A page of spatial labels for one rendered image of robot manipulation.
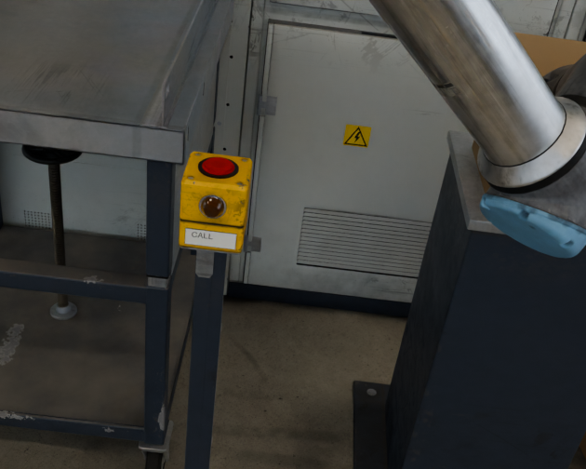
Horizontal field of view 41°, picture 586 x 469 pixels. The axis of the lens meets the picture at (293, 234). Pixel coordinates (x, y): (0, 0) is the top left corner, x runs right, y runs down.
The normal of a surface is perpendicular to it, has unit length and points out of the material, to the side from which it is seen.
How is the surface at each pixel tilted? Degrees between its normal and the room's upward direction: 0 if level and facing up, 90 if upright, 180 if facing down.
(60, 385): 0
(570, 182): 88
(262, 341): 0
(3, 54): 0
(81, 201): 90
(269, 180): 90
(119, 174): 90
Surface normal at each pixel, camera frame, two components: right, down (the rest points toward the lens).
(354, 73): -0.04, 0.56
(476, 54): 0.21, 0.57
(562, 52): 0.04, -0.14
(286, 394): 0.11, -0.82
